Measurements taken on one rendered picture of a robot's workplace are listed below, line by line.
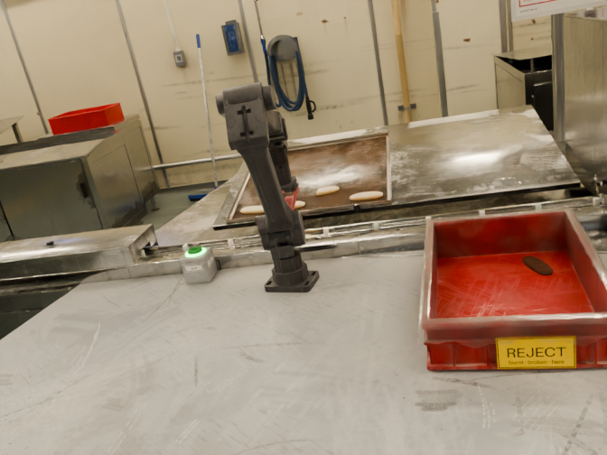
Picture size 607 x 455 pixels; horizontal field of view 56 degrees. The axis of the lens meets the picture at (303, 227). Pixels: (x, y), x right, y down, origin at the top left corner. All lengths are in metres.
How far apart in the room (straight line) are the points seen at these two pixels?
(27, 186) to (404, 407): 3.78
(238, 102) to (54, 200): 3.36
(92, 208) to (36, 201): 0.42
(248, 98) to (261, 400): 0.56
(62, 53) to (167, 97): 1.06
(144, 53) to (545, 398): 5.06
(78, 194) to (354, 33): 2.63
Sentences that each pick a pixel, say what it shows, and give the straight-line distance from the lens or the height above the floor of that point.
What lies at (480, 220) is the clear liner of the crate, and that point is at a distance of 1.39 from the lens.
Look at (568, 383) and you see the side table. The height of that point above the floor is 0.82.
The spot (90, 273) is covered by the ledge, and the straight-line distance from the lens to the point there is 1.77.
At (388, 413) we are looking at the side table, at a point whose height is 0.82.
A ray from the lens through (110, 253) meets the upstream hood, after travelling 1.70.
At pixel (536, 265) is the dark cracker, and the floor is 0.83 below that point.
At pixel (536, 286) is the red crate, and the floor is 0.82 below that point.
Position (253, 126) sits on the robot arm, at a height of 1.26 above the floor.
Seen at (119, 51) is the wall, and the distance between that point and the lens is 5.74.
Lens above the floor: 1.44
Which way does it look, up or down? 20 degrees down
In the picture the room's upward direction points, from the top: 11 degrees counter-clockwise
